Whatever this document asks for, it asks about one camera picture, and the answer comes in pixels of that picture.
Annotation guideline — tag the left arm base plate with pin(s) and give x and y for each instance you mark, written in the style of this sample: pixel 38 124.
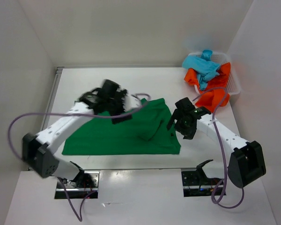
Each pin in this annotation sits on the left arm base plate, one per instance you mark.
pixel 88 188

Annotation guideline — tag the green t shirt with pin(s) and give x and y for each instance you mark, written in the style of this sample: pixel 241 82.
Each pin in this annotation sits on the green t shirt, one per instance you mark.
pixel 145 133

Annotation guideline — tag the orange t shirt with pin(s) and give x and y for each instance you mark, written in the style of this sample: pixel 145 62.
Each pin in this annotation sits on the orange t shirt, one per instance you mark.
pixel 211 99

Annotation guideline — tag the white plastic basket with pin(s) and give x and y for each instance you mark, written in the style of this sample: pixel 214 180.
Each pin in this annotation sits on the white plastic basket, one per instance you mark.
pixel 233 86

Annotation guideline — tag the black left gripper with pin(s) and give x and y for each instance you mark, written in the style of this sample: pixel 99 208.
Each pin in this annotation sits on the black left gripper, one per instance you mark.
pixel 117 120

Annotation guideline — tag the light blue t shirt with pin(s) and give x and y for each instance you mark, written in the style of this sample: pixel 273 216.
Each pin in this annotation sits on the light blue t shirt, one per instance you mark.
pixel 205 69

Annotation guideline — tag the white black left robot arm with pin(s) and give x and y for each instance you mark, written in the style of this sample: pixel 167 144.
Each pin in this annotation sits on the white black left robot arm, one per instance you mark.
pixel 38 150

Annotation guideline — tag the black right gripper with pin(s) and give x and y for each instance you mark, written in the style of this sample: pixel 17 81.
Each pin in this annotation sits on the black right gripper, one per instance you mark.
pixel 188 133

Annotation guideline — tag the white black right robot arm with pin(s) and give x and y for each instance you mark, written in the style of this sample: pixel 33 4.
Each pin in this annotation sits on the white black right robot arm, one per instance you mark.
pixel 246 159

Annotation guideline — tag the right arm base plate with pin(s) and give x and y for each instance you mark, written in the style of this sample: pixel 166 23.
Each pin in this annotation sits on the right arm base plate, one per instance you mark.
pixel 195 185

